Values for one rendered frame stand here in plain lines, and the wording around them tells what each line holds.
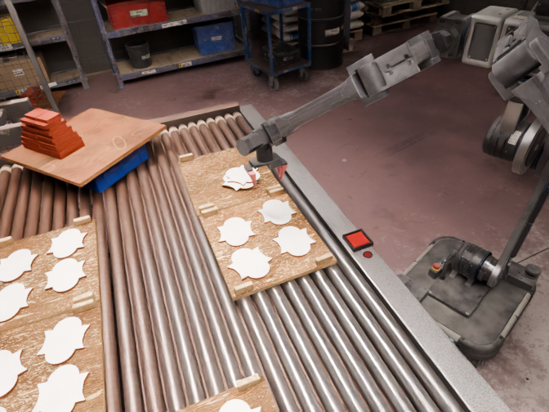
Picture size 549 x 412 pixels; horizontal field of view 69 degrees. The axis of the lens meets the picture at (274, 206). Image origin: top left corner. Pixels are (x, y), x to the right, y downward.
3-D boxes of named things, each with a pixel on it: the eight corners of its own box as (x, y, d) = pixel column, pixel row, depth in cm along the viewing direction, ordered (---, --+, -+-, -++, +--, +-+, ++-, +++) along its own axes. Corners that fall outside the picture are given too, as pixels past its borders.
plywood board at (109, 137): (92, 110, 206) (91, 107, 205) (167, 128, 186) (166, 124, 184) (2, 159, 173) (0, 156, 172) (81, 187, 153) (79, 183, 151)
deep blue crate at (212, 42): (228, 41, 571) (224, 14, 548) (237, 49, 541) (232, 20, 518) (194, 47, 559) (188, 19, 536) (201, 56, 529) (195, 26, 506)
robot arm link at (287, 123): (394, 91, 100) (376, 51, 98) (384, 97, 96) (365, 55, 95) (283, 144, 132) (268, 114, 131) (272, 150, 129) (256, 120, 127)
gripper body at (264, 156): (283, 163, 137) (280, 143, 133) (255, 171, 135) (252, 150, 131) (275, 156, 143) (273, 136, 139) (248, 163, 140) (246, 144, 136)
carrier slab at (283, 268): (285, 194, 158) (285, 190, 157) (336, 263, 128) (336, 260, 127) (199, 220, 149) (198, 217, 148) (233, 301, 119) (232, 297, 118)
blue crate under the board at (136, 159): (104, 144, 198) (97, 126, 192) (151, 157, 186) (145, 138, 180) (51, 177, 178) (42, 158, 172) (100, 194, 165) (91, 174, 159)
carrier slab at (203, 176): (252, 145, 188) (251, 143, 187) (284, 194, 158) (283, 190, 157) (178, 164, 180) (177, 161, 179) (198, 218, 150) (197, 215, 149)
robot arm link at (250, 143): (289, 139, 128) (277, 114, 127) (266, 153, 121) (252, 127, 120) (267, 150, 137) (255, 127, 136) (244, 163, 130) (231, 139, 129)
